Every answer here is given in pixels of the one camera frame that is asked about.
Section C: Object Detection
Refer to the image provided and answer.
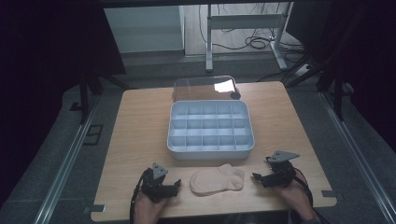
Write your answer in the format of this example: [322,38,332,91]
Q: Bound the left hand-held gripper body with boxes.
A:
[138,162,179,203]

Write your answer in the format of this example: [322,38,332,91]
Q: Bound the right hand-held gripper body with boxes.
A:
[264,150,301,189]

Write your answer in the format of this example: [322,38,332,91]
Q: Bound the beige socks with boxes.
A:
[189,163,246,197]

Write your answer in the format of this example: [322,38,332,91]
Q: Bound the white compartment storage box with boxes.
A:
[166,99,256,161]

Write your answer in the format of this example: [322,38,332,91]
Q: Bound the person's left hand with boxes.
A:
[134,189,171,221]

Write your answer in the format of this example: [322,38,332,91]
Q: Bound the person's right hand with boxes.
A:
[275,177,315,218]

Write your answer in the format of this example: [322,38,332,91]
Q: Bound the black stand legs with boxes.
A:
[69,72,133,125]
[284,51,347,122]

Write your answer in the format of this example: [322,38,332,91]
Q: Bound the clear plastic box lid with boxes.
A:
[172,75,242,103]

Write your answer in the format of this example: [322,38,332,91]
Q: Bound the white power strip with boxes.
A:
[293,63,314,77]

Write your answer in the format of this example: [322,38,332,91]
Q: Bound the dark curtain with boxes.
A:
[285,0,396,153]
[0,0,127,206]

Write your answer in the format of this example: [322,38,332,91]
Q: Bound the white cabinet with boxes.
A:
[103,6,186,54]

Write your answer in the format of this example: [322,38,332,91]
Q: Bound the left hand-held gripper cable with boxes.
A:
[129,170,148,224]

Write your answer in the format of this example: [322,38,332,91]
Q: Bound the hand-held gripper cable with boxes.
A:
[293,168,315,207]
[129,170,148,224]

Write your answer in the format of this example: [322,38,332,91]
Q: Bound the right hand-held gripper cable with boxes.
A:
[293,168,315,207]

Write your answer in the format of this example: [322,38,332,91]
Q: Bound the aluminium rail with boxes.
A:
[318,91,396,224]
[32,95,101,224]

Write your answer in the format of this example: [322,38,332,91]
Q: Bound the black floor tape frame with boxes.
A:
[82,123,105,147]

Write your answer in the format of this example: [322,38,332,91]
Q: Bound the black cables on floor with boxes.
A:
[198,3,307,63]

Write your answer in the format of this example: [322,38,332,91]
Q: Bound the white metal stand frame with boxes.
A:
[205,2,290,74]

